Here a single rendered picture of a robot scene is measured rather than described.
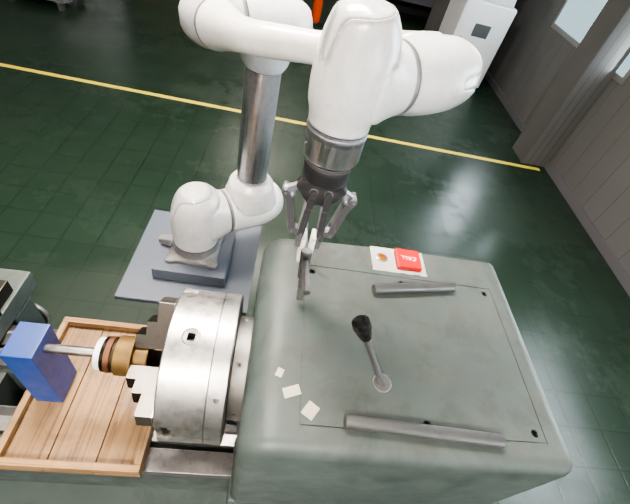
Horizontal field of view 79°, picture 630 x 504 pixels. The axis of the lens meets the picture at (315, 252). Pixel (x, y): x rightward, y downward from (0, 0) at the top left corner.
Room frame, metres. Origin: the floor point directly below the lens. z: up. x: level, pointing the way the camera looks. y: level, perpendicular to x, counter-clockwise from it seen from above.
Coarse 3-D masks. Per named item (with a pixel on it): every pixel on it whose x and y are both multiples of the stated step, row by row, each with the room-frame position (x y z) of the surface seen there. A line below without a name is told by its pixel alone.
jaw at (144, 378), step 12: (132, 372) 0.30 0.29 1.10; (144, 372) 0.30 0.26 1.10; (156, 372) 0.31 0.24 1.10; (132, 384) 0.28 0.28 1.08; (144, 384) 0.28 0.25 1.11; (132, 396) 0.26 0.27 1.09; (144, 396) 0.26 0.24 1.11; (144, 408) 0.24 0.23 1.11; (144, 420) 0.22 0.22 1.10; (156, 432) 0.21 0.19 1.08; (168, 432) 0.21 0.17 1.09
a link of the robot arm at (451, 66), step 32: (224, 0) 0.86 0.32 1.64; (224, 32) 0.76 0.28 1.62; (256, 32) 0.73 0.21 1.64; (288, 32) 0.73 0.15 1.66; (320, 32) 0.73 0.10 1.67; (416, 32) 0.62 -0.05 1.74; (448, 64) 0.58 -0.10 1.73; (480, 64) 0.64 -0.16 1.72; (416, 96) 0.54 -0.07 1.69; (448, 96) 0.58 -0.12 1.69
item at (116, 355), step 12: (108, 336) 0.35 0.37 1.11; (132, 336) 0.37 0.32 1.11; (108, 348) 0.32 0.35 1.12; (120, 348) 0.33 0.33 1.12; (132, 348) 0.33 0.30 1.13; (144, 348) 0.35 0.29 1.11; (108, 360) 0.31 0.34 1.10; (120, 360) 0.31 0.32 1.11; (132, 360) 0.32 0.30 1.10; (144, 360) 0.33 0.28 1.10; (108, 372) 0.29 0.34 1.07; (120, 372) 0.30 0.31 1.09
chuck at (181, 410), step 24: (192, 312) 0.39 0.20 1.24; (216, 312) 0.41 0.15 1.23; (168, 336) 0.33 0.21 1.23; (216, 336) 0.36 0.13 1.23; (168, 360) 0.29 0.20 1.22; (192, 360) 0.30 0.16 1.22; (168, 384) 0.26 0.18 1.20; (192, 384) 0.27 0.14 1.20; (168, 408) 0.23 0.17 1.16; (192, 408) 0.24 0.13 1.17; (192, 432) 0.22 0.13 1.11
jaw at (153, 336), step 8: (192, 296) 0.45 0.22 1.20; (160, 304) 0.41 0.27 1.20; (168, 304) 0.41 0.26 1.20; (160, 312) 0.40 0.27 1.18; (168, 312) 0.40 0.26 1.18; (152, 320) 0.39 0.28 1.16; (160, 320) 0.39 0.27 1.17; (168, 320) 0.39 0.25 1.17; (144, 328) 0.39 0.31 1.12; (152, 328) 0.38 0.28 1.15; (160, 328) 0.38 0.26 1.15; (136, 336) 0.36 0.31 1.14; (144, 336) 0.36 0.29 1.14; (152, 336) 0.37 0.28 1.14; (160, 336) 0.37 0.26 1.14; (136, 344) 0.35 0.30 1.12; (144, 344) 0.35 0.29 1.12; (152, 344) 0.36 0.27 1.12; (160, 344) 0.36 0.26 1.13
